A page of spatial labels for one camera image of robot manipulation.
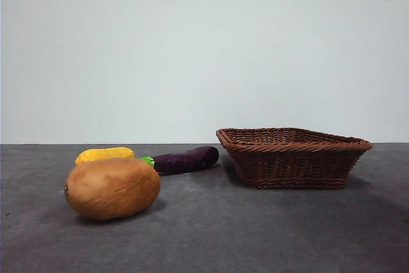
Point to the purple eggplant with green stem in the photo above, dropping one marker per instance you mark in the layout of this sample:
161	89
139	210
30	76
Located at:
185	159

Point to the brown woven wicker basket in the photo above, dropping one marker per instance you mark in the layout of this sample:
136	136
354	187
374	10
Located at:
294	167

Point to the yellow corn cob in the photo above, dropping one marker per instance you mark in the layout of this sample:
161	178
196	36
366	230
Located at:
102	154

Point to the brown potato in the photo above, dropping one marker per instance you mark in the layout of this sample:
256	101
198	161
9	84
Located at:
112	188

